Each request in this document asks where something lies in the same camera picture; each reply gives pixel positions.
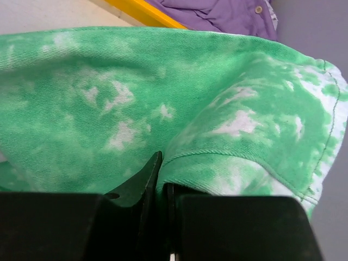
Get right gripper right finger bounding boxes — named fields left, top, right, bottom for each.
left=166, top=183, right=323, bottom=261

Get green tie-dye trousers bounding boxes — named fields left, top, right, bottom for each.
left=1, top=27, right=347, bottom=214

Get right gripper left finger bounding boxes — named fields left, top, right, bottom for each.
left=1, top=152, right=162, bottom=260

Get purple trousers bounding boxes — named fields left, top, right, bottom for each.
left=148, top=0, right=278, bottom=41

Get yellow plastic tray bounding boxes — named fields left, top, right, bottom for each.
left=106, top=0, right=187, bottom=29

